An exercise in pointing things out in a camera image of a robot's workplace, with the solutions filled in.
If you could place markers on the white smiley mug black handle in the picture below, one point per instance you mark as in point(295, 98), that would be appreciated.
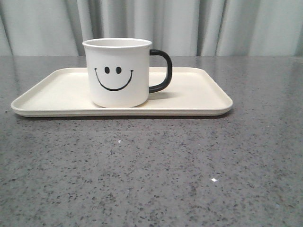
point(118, 71)

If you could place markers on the cream rectangular plastic tray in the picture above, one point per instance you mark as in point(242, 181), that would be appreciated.
point(65, 93)

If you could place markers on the pale grey-green curtain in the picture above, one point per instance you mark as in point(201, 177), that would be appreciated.
point(179, 27)

